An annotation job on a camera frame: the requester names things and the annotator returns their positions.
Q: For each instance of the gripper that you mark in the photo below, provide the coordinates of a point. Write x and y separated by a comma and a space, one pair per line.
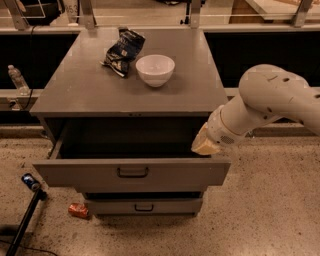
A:
218, 130

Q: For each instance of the grey top drawer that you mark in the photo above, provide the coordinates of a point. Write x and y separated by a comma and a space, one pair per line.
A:
125, 156

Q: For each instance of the grey drawer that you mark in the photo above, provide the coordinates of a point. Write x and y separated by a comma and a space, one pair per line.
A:
125, 156
144, 206

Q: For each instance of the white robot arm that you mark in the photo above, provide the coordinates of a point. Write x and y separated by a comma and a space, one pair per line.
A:
266, 93

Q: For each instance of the grey bottom drawer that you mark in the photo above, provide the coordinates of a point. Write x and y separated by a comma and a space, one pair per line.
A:
144, 206

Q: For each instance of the grey drawer cabinet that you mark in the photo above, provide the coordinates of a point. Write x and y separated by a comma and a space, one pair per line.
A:
82, 89

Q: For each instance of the white ceramic bowl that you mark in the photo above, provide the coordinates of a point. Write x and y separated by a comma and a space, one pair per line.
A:
155, 70

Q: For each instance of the crumpled dark chip bag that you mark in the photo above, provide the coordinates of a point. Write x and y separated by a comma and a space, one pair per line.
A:
124, 51

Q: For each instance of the orange soda can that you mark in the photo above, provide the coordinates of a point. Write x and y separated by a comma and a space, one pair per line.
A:
78, 210

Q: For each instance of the blue soda can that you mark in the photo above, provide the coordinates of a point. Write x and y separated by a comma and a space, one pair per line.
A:
30, 182

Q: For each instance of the clear plastic water bottle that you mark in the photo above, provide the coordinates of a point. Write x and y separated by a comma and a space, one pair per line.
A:
18, 80

